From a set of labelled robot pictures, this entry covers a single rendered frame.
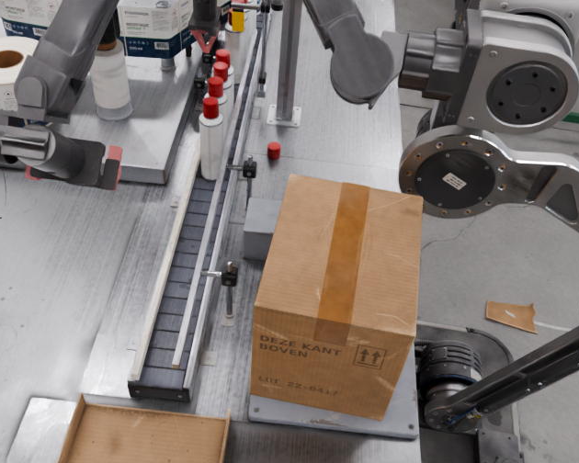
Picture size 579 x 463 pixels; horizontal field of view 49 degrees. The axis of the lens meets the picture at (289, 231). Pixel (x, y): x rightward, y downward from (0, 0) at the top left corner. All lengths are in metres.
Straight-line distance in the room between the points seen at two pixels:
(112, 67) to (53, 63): 0.70
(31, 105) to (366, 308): 0.54
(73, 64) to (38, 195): 0.72
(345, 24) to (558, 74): 0.26
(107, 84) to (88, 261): 0.44
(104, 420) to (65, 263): 0.38
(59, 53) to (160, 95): 0.87
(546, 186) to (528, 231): 1.65
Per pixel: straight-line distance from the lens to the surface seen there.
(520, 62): 0.81
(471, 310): 2.47
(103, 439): 1.17
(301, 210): 1.07
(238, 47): 1.70
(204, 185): 1.46
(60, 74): 0.87
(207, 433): 1.15
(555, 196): 1.23
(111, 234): 1.44
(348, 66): 0.78
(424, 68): 0.81
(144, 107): 1.69
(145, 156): 1.54
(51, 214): 1.51
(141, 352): 1.14
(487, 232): 2.76
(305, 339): 0.98
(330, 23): 0.81
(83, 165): 0.98
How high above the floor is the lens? 1.88
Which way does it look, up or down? 47 degrees down
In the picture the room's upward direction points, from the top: 6 degrees clockwise
